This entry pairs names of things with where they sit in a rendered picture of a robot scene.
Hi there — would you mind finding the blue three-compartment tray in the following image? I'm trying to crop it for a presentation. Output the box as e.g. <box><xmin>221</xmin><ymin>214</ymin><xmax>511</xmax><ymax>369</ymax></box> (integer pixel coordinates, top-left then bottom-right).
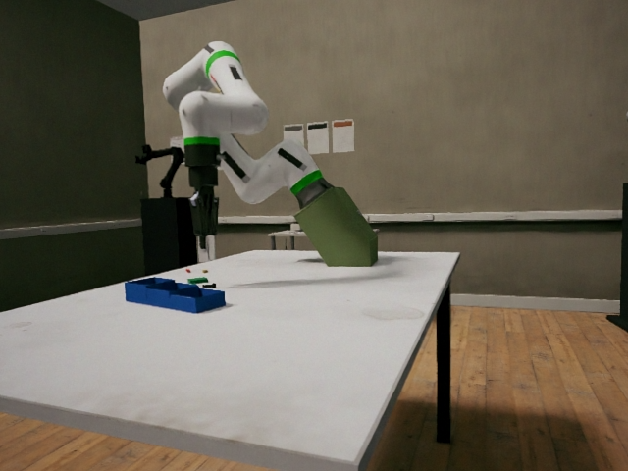
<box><xmin>125</xmin><ymin>277</ymin><xmax>226</xmax><ymax>314</ymax></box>

